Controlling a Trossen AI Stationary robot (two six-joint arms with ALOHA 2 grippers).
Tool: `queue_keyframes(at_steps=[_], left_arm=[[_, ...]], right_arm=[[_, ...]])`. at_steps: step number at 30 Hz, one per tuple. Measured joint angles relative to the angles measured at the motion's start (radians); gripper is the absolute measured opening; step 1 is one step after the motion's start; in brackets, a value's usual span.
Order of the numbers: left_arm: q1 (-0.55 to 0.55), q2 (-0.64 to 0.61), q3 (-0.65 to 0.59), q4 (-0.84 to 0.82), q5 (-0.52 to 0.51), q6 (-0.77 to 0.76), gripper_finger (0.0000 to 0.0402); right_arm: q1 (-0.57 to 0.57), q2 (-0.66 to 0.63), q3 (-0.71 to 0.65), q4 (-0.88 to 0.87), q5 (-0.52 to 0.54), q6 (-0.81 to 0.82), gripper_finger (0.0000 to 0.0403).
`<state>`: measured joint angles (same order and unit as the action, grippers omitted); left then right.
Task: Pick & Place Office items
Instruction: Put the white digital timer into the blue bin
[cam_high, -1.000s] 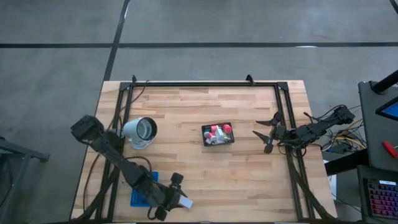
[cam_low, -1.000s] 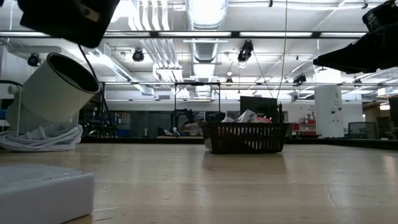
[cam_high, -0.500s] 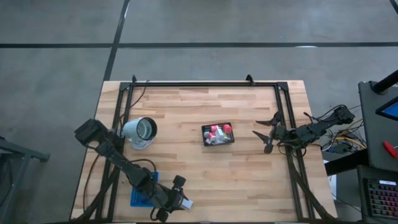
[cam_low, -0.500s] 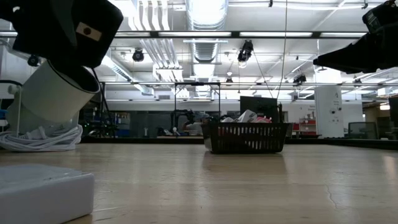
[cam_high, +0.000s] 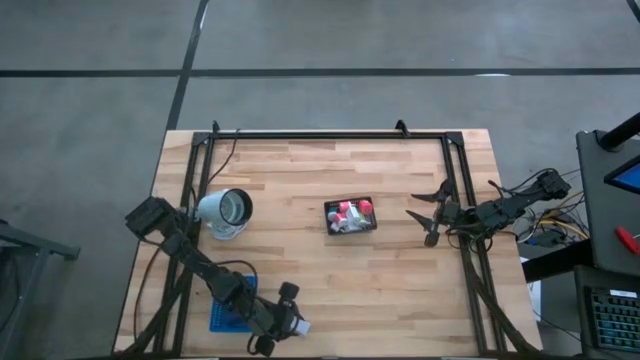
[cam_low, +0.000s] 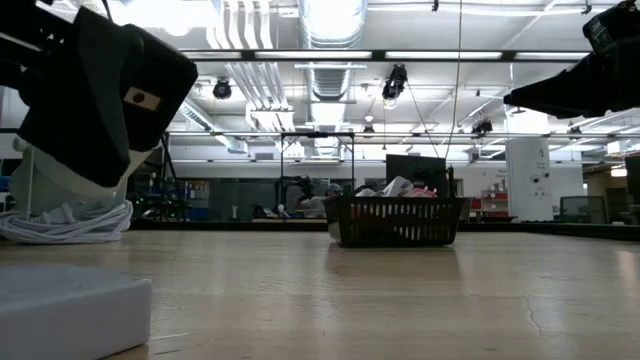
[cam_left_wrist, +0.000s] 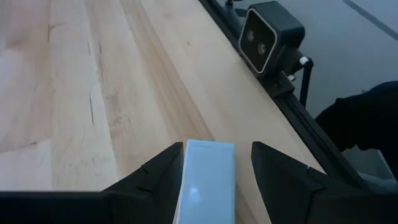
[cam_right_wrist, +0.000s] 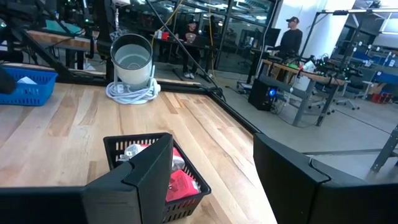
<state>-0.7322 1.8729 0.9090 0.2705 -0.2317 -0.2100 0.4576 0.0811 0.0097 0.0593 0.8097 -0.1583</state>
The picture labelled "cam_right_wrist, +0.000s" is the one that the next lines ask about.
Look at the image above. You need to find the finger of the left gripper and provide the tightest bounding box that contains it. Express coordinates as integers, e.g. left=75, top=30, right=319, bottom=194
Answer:
left=0, top=67, right=17, bottom=95

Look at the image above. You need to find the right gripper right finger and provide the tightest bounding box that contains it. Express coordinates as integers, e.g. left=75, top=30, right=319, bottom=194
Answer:
left=252, top=132, right=398, bottom=224

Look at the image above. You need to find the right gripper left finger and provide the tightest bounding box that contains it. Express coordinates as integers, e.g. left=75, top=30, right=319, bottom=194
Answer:
left=0, top=133, right=174, bottom=224

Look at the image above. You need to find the white box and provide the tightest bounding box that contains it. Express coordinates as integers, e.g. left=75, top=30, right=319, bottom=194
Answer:
left=17, top=76, right=38, bottom=85

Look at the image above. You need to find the red two-port wall charger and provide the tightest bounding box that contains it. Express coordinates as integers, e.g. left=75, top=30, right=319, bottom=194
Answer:
left=165, top=169, right=202, bottom=203

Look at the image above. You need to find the grey office chair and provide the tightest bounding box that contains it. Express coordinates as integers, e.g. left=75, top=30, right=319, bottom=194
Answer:
left=335, top=80, right=361, bottom=111

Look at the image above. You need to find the blue plastic basket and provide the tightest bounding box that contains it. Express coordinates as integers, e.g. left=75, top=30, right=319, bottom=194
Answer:
left=0, top=64, right=59, bottom=106

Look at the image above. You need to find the black plastic basket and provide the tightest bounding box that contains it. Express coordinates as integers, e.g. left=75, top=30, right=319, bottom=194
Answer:
left=103, top=132, right=213, bottom=224

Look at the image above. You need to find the wooden top desk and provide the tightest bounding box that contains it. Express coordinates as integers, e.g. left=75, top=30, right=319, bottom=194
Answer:
left=26, top=29, right=94, bottom=52

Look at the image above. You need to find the black blue-lit computer case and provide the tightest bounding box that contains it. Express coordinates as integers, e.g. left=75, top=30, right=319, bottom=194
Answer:
left=248, top=77, right=277, bottom=112

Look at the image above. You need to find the white cylindrical cup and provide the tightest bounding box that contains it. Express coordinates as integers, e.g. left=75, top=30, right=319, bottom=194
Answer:
left=110, top=33, right=155, bottom=91

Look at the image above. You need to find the wooden top workbench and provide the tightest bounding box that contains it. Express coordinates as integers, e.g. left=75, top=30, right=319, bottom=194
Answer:
left=262, top=58, right=346, bottom=127

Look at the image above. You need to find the person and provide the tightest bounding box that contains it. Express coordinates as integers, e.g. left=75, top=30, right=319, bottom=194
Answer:
left=177, top=19, right=203, bottom=80
left=273, top=16, right=304, bottom=60

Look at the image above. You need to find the white coiled lamp cable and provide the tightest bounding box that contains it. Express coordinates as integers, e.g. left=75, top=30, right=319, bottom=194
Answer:
left=105, top=77, right=162, bottom=105

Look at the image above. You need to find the black aluminium rig frame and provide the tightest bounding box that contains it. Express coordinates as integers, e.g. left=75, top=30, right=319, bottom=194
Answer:
left=0, top=0, right=280, bottom=134

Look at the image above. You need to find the black hanging cable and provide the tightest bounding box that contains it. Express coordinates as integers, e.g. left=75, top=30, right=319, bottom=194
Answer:
left=145, top=0, right=224, bottom=98

